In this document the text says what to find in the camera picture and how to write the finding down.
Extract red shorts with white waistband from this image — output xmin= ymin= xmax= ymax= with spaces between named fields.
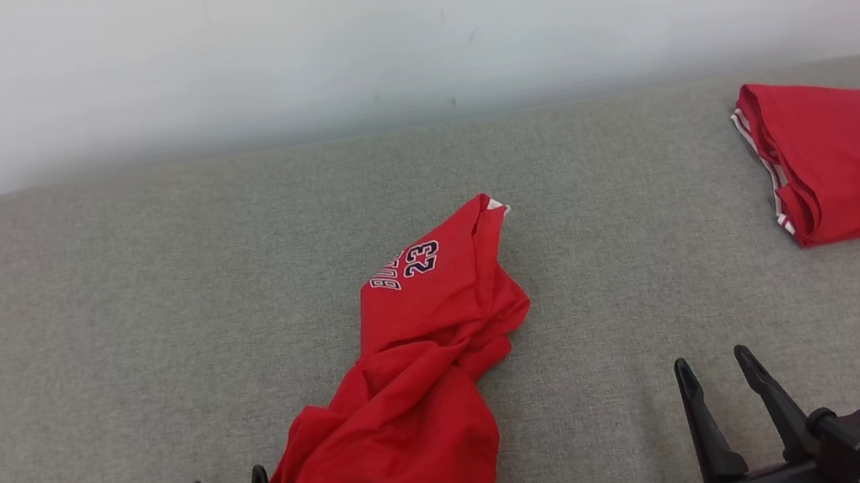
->
xmin=207 ymin=189 xmax=559 ymax=483

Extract grey fabric sofa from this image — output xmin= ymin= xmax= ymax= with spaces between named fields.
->
xmin=0 ymin=56 xmax=860 ymax=483

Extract red jersey with number 23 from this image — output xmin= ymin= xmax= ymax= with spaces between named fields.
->
xmin=726 ymin=67 xmax=860 ymax=260

